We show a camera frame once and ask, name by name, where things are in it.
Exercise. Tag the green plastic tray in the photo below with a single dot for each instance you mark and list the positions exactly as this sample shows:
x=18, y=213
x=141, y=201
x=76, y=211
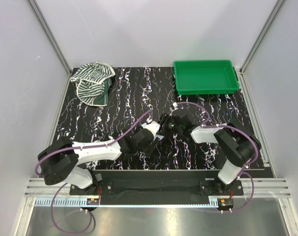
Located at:
x=203, y=77

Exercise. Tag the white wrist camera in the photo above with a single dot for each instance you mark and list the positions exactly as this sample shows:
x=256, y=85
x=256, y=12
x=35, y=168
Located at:
x=153, y=127
x=173, y=107

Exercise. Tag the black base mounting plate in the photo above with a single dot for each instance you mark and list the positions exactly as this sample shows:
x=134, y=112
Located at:
x=151, y=183

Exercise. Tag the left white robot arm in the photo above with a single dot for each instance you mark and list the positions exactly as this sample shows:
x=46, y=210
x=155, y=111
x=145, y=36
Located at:
x=60, y=161

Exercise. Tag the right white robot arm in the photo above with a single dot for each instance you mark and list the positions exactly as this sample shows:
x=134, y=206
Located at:
x=239, y=145

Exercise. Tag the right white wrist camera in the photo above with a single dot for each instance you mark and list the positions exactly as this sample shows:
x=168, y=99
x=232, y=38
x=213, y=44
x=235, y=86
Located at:
x=173, y=107

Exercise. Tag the black marble pattern mat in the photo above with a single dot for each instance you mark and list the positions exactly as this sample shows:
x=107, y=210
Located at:
x=134, y=91

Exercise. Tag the green white striped towel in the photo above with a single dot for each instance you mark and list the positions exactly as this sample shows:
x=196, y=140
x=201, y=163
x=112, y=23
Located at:
x=92, y=82

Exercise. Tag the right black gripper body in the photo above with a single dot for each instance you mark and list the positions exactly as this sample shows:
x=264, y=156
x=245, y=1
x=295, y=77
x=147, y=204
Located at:
x=169, y=127

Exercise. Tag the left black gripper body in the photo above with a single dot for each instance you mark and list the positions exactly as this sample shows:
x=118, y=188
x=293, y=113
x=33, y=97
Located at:
x=144, y=150

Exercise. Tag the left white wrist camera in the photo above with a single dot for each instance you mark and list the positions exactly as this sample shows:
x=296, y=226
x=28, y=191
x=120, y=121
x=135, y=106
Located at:
x=153, y=127

